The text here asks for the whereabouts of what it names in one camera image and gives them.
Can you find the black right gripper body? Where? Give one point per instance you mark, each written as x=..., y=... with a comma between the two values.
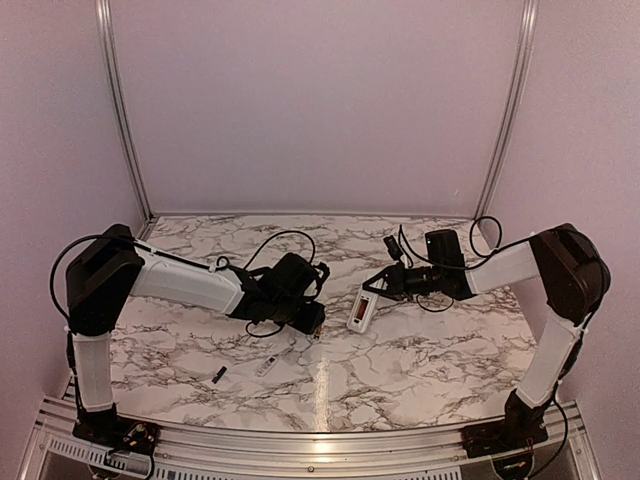
x=406, y=286

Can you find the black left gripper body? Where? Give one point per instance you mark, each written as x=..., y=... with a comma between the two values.
x=306, y=323

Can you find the white air conditioner remote control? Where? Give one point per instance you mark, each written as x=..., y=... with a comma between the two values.
x=362, y=311

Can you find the white remote battery cover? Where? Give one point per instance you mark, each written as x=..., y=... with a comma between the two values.
x=264, y=368

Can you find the dark blue battery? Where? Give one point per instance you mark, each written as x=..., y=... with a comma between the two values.
x=219, y=374

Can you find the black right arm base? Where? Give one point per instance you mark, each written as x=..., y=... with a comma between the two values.
x=522, y=426

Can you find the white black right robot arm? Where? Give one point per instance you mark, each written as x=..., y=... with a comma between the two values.
x=563, y=261

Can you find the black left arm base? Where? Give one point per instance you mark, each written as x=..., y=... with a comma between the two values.
x=118, y=433

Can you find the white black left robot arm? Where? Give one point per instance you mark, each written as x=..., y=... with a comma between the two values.
x=115, y=267

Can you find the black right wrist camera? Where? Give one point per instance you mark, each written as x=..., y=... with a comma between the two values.
x=393, y=248

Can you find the right aluminium frame post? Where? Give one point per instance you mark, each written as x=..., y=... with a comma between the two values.
x=515, y=94

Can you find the aluminium frame post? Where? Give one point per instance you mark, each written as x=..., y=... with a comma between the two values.
x=515, y=94
x=107, y=38

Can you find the left aluminium frame post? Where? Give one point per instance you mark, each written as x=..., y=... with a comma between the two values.
x=107, y=38

